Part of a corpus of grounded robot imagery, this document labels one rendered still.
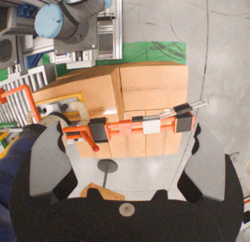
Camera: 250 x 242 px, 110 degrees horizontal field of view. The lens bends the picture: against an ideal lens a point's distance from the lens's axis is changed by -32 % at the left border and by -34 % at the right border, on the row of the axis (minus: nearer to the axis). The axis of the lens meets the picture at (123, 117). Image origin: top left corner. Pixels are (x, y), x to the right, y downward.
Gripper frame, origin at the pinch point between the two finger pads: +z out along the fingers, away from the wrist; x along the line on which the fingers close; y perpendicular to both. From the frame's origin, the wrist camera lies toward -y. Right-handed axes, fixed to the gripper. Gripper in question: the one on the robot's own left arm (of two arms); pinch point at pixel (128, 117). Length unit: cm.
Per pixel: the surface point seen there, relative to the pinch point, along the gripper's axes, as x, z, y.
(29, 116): -54, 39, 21
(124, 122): -1.5, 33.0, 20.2
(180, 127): 21.0, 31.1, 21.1
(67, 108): -31, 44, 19
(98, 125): -11.8, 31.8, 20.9
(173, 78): 38, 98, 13
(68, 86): -35, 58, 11
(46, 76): -74, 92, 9
